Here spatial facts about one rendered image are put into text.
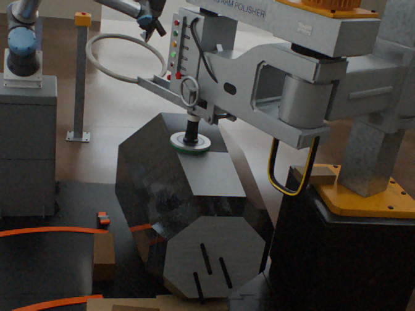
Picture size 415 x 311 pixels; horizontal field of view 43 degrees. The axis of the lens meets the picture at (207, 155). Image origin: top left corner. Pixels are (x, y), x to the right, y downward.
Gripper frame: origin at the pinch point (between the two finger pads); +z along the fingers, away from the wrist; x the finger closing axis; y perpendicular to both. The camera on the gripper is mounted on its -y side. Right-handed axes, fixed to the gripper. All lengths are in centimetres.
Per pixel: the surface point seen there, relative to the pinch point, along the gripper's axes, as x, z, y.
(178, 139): 64, -1, -57
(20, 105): 65, 42, 36
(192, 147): 69, -6, -67
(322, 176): 47, -19, -131
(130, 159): 62, 32, -37
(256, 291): 67, 61, -139
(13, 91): 62, 38, 45
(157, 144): 57, 16, -47
